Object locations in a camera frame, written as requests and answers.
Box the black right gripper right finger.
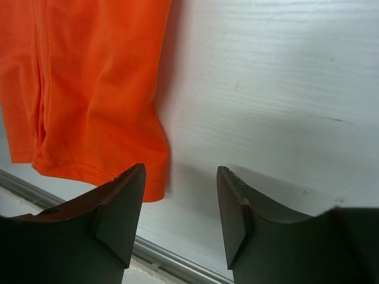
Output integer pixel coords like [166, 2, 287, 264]
[217, 166, 378, 283]

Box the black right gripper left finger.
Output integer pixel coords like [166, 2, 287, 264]
[1, 164, 146, 283]

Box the orange t-shirt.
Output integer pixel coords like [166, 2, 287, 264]
[1, 1, 171, 202]

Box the aluminium table edge rail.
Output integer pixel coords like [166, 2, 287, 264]
[1, 165, 229, 283]

